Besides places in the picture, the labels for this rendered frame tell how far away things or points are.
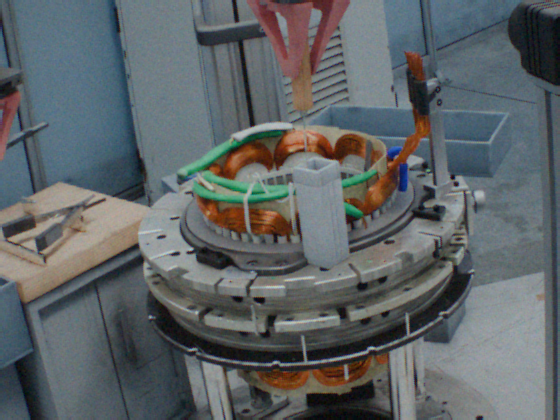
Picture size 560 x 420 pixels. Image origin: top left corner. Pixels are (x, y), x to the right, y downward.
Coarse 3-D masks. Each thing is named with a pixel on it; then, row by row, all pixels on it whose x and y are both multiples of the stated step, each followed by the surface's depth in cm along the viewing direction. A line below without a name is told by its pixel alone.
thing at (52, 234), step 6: (48, 228) 118; (54, 228) 118; (60, 228) 119; (42, 234) 116; (48, 234) 117; (54, 234) 118; (60, 234) 119; (36, 240) 116; (42, 240) 116; (48, 240) 117; (54, 240) 118; (36, 246) 116; (42, 246) 116; (48, 246) 117
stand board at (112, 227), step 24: (48, 192) 136; (72, 192) 134; (96, 192) 133; (0, 216) 131; (96, 216) 127; (120, 216) 126; (24, 240) 123; (72, 240) 122; (96, 240) 121; (120, 240) 123; (0, 264) 118; (24, 264) 117; (48, 264) 117; (72, 264) 118; (96, 264) 121; (24, 288) 114; (48, 288) 116
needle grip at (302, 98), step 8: (304, 48) 95; (304, 56) 96; (304, 64) 96; (304, 72) 96; (296, 80) 96; (304, 80) 96; (296, 88) 97; (304, 88) 97; (296, 96) 97; (304, 96) 97; (312, 96) 97; (296, 104) 97; (304, 104) 97; (312, 104) 98
